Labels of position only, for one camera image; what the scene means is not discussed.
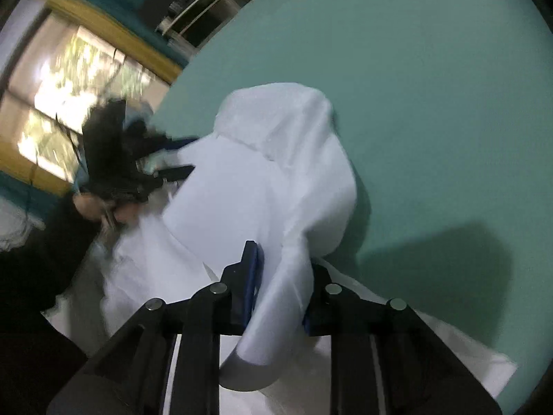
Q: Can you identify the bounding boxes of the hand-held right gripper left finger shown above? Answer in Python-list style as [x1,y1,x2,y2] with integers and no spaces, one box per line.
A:
[47,240,265,415]

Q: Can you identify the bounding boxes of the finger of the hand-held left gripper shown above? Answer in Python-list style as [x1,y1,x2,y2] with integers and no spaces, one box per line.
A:
[149,165,196,187]
[144,135,200,158]

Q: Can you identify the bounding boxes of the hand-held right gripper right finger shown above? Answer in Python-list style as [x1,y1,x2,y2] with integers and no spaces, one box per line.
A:
[301,264,504,415]

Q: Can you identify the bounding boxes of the white garment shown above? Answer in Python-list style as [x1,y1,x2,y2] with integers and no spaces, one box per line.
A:
[45,81,518,415]

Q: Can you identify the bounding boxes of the person's left forearm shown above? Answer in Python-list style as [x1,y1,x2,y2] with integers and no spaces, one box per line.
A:
[0,194,104,415]

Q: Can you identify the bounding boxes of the person's left hand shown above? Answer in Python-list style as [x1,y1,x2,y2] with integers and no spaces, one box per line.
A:
[73,191,141,225]

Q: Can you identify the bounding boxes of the dark shelf unit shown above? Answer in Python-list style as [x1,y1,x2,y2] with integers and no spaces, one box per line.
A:
[140,0,266,50]

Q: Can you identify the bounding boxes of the teal bed sheet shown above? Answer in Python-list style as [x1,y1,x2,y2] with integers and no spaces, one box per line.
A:
[149,0,553,415]

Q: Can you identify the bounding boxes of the window with yellow frame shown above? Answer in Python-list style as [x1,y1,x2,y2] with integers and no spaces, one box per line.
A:
[0,0,182,195]

